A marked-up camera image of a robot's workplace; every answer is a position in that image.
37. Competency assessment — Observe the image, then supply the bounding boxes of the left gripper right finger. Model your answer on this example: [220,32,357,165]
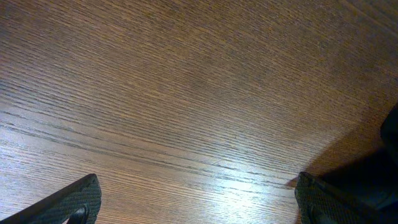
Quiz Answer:
[295,172,397,224]

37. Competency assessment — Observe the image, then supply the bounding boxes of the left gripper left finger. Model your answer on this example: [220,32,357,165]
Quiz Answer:
[1,174,101,224]

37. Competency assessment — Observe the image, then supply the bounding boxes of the black t-shirt with logo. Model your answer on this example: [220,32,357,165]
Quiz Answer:
[321,106,397,210]

